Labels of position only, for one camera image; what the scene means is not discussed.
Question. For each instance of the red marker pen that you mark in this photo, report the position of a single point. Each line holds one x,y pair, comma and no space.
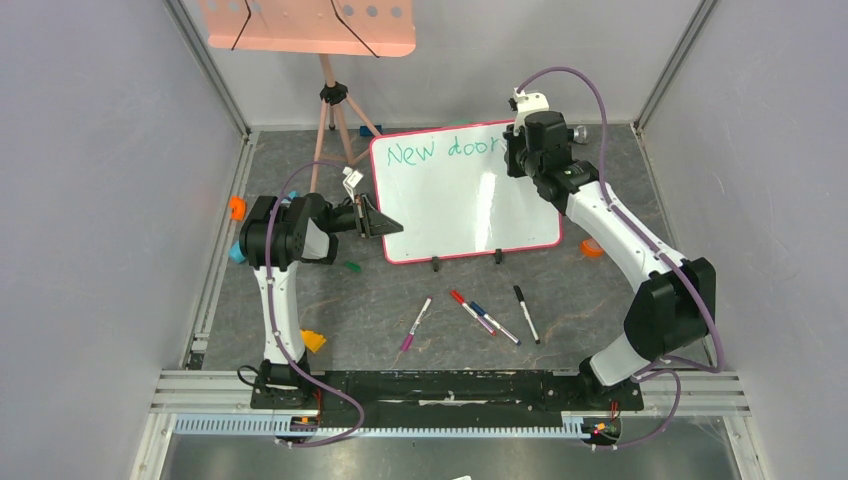
462,302

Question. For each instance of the orange block at left rail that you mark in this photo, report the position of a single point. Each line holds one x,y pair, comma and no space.
238,208

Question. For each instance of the blue block behind stand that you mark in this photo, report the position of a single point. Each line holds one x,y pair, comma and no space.
365,131

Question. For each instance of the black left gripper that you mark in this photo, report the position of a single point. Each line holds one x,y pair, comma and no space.
381,225

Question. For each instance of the blue marker pen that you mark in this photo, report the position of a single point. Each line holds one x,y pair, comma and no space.
480,311

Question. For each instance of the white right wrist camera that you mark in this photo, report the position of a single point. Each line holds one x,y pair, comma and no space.
524,104

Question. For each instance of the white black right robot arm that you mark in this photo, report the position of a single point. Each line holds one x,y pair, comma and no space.
674,297

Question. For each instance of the orange half-round block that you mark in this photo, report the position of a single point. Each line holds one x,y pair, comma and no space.
591,248

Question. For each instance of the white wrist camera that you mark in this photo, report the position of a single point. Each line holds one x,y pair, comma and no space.
352,178
524,104

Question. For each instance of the large cyan toy marker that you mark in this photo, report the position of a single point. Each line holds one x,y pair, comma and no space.
235,253

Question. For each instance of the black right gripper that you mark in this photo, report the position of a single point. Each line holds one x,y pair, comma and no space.
512,157

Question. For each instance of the pink music stand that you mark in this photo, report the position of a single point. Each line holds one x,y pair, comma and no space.
324,29

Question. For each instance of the yellow orange stepped block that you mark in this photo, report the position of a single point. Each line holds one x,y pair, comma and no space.
312,340

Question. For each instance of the black flashlight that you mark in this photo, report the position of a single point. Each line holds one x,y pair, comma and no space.
580,135

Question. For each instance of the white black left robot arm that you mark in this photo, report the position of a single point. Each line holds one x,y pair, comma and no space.
277,237

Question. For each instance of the purple marker pen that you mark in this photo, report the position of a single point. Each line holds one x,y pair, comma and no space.
411,333

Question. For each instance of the black marker pen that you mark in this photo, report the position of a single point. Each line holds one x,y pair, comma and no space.
521,300

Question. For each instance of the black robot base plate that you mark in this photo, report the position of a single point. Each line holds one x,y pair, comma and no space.
463,398

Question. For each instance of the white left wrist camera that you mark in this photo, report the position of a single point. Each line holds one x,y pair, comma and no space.
352,178

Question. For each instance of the pink framed whiteboard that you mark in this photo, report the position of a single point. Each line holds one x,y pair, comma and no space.
450,191

